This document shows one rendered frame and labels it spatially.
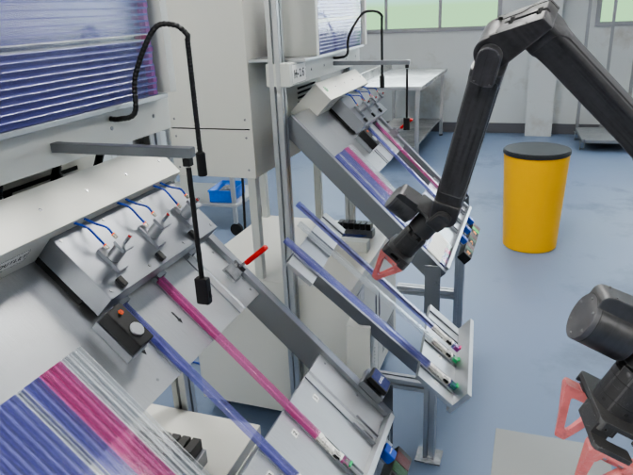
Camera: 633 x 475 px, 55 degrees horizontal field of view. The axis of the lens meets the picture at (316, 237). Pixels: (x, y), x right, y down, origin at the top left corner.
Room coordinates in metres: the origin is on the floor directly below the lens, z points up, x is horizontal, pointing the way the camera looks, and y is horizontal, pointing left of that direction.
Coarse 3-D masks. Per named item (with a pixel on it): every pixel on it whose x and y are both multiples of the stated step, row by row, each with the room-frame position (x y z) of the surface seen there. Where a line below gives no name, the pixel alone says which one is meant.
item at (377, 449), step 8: (392, 416) 1.05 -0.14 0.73; (384, 424) 1.03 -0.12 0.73; (384, 432) 1.00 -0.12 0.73; (376, 440) 0.99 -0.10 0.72; (384, 440) 0.98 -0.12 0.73; (376, 448) 0.95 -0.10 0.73; (368, 456) 0.95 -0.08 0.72; (376, 456) 0.93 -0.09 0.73; (368, 464) 0.92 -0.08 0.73; (376, 464) 0.91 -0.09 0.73; (368, 472) 0.89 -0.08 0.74
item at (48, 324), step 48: (0, 288) 0.82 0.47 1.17; (48, 288) 0.86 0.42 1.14; (144, 288) 0.98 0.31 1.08; (192, 288) 1.05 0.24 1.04; (240, 288) 1.14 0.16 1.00; (0, 336) 0.75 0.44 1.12; (48, 336) 0.79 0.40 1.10; (96, 336) 0.84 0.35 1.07; (192, 336) 0.95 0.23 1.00; (0, 384) 0.69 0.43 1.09; (144, 384) 0.81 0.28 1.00
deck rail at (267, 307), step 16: (208, 240) 1.20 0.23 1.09; (224, 256) 1.18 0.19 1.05; (256, 288) 1.16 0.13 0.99; (256, 304) 1.16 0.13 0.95; (272, 304) 1.15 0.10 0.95; (272, 320) 1.15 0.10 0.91; (288, 320) 1.14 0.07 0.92; (288, 336) 1.14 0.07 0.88; (304, 336) 1.12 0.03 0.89; (304, 352) 1.13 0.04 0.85; (320, 352) 1.11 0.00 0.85; (336, 368) 1.10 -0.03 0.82; (352, 384) 1.09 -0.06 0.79; (368, 400) 1.08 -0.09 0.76; (384, 416) 1.06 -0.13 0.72
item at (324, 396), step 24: (312, 384) 1.02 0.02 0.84; (336, 384) 1.06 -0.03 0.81; (312, 408) 0.97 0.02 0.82; (336, 408) 1.00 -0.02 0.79; (360, 408) 1.04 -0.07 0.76; (288, 432) 0.89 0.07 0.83; (336, 432) 0.95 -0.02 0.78; (360, 432) 0.99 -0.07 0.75; (264, 456) 0.82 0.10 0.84; (288, 456) 0.84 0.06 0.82; (312, 456) 0.87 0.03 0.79; (360, 456) 0.93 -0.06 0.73
